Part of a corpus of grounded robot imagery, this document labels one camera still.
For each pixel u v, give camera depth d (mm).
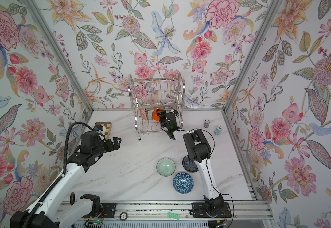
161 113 953
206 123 1071
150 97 1173
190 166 889
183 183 823
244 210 778
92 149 604
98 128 705
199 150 627
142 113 1013
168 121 844
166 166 879
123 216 723
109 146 720
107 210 735
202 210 735
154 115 1071
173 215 715
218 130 1006
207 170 630
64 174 487
